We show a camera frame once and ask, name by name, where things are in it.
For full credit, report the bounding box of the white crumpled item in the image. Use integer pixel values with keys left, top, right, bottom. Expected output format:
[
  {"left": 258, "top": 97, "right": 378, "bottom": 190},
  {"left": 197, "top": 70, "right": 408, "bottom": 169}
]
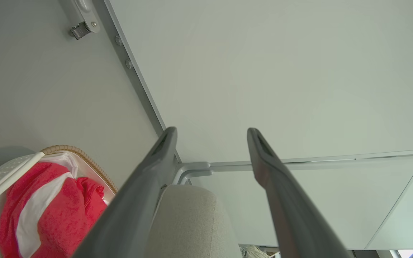
[{"left": 241, "top": 245, "right": 272, "bottom": 258}]

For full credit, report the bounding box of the red and white towel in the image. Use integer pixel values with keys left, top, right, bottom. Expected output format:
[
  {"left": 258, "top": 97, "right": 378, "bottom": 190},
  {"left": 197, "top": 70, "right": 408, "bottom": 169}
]
[{"left": 0, "top": 161, "right": 108, "bottom": 258}]

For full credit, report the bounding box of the beige padded cushion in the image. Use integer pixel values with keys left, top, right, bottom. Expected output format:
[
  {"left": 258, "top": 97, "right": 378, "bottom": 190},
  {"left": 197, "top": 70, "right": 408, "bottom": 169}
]
[{"left": 146, "top": 185, "right": 243, "bottom": 258}]

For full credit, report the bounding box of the grey metal frame post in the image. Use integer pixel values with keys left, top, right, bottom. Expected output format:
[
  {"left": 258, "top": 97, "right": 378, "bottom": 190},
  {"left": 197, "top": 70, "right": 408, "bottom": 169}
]
[{"left": 92, "top": 0, "right": 182, "bottom": 163}]

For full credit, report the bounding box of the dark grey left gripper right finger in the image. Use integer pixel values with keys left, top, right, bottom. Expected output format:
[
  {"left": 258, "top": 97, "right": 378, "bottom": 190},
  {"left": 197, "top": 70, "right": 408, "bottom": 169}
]
[{"left": 247, "top": 128, "right": 354, "bottom": 258}]

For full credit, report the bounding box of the grey metal frame rail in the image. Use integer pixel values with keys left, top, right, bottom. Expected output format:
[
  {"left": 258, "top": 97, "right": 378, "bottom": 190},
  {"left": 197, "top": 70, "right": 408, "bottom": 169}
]
[{"left": 172, "top": 149, "right": 413, "bottom": 185}]

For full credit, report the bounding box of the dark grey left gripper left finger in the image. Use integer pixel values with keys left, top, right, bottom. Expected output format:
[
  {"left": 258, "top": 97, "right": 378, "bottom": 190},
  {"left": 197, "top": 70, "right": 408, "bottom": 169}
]
[{"left": 72, "top": 126, "right": 177, "bottom": 258}]

